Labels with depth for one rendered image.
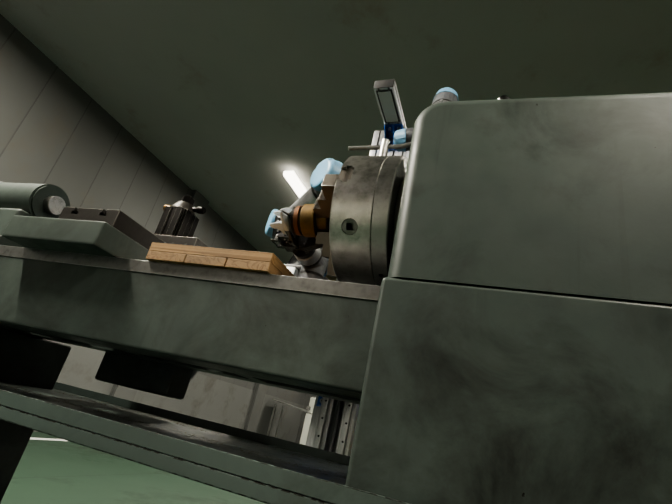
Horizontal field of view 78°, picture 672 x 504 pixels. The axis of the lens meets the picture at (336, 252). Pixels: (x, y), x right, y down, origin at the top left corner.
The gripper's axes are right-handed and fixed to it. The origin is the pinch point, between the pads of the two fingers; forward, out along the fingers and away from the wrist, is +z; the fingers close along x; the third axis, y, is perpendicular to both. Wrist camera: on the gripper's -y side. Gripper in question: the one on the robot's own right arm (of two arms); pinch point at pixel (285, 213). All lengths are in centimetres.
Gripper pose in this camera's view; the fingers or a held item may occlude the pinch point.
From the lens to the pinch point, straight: 104.1
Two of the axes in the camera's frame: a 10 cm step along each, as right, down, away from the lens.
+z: -2.7, -4.3, -8.6
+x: 2.1, -9.0, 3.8
